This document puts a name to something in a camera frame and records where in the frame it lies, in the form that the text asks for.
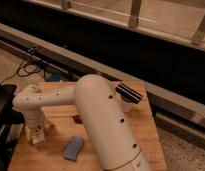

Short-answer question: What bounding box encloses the grey metal rail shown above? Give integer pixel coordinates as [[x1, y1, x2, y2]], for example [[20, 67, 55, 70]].
[[0, 23, 205, 134]]

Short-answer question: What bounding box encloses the black chair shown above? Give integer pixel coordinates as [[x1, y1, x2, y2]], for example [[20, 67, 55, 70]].
[[0, 83, 25, 171]]

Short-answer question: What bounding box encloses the blue sponge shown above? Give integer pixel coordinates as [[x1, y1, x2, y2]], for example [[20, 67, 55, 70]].
[[63, 136, 84, 162]]

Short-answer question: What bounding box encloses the black cable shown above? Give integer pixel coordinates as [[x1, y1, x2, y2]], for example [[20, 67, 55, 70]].
[[0, 46, 50, 84]]

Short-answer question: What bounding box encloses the wooden table board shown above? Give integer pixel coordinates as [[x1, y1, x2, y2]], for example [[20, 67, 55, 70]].
[[8, 81, 167, 171]]

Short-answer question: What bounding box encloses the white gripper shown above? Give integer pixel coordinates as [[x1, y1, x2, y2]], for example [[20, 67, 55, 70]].
[[25, 116, 45, 144]]

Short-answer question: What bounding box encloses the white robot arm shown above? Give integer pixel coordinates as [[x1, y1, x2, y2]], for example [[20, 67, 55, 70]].
[[13, 74, 153, 171]]

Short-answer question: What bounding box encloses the brown wooden block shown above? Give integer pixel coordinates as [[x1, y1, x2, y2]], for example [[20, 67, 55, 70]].
[[73, 115, 82, 124]]

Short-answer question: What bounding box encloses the blue object on floor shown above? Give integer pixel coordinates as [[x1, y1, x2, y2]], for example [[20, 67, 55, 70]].
[[46, 74, 61, 82]]

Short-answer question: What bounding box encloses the white plastic bottle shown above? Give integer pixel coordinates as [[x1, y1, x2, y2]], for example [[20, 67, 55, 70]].
[[32, 130, 45, 144]]

